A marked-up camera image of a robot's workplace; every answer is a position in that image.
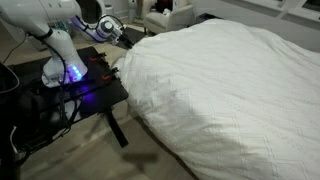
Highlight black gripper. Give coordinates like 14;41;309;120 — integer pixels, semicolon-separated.
119;33;134;49

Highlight white duvet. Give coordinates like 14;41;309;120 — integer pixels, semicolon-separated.
114;19;320;180

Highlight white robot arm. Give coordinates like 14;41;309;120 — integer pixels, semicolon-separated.
0;0;134;88

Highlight dark floor mat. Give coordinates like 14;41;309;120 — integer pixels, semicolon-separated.
124;27;146;44

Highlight orange black clamp rear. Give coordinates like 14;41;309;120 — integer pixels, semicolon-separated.
89;52;107;62

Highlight orange black clamp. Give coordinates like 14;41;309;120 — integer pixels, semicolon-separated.
102;67;119;81
89;52;107;62

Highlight beige armchair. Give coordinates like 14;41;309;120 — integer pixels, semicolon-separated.
143;4;194;34

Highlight orange black clamp front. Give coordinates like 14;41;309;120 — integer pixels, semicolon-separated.
102;67;119;81

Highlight black robot table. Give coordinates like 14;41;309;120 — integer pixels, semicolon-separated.
1;48;128;169

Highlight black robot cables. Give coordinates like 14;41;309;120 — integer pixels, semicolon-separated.
33;26;84;134

